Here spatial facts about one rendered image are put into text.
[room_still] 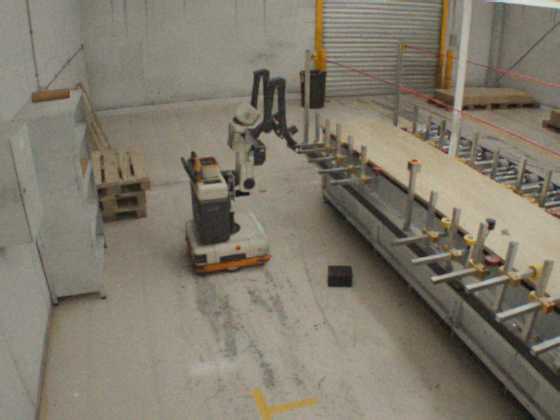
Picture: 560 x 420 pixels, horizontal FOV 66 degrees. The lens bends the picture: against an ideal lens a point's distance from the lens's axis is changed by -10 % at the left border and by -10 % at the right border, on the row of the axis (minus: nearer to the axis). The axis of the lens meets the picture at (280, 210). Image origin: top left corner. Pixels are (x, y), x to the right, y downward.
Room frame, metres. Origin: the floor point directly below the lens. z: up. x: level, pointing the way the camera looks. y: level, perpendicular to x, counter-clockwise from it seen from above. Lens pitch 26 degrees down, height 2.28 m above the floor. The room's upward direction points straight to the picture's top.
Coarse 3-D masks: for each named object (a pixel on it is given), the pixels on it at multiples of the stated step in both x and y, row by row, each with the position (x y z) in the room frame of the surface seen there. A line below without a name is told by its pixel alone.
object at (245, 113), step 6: (246, 102) 3.90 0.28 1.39; (240, 108) 3.85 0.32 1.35; (246, 108) 3.76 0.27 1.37; (252, 108) 3.77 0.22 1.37; (240, 114) 3.75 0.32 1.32; (246, 114) 3.74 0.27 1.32; (252, 114) 3.76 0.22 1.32; (258, 114) 3.79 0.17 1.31; (240, 120) 3.74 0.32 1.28; (246, 120) 3.74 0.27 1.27; (252, 120) 3.76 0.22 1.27
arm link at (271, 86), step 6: (276, 78) 3.70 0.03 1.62; (282, 78) 3.68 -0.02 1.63; (270, 84) 3.65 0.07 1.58; (276, 84) 3.66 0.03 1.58; (270, 90) 3.66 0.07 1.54; (270, 96) 3.66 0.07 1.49; (270, 102) 3.66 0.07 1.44; (270, 108) 3.66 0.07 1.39; (264, 114) 3.66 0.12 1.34; (270, 114) 3.66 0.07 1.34; (264, 120) 3.65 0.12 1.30; (270, 120) 3.65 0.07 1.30; (264, 126) 3.62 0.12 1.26; (270, 126) 3.63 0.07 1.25; (264, 132) 3.62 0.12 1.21; (270, 132) 3.63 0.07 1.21
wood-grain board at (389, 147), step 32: (352, 128) 4.83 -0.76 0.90; (384, 128) 4.85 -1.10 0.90; (384, 160) 3.85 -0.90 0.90; (448, 160) 3.88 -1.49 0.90; (416, 192) 3.16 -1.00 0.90; (448, 192) 3.17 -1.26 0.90; (480, 192) 3.17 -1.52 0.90; (512, 192) 3.17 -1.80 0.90; (512, 224) 2.64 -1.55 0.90; (544, 224) 2.64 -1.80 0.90; (544, 256) 2.23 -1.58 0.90
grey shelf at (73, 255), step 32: (32, 128) 2.97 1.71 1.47; (64, 128) 3.04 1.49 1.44; (64, 160) 3.03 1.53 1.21; (64, 192) 3.02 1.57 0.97; (96, 192) 3.88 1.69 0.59; (64, 224) 3.00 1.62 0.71; (96, 224) 3.89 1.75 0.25; (64, 256) 2.99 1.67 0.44; (96, 256) 3.07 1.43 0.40; (64, 288) 2.97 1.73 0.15; (96, 288) 3.05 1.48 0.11
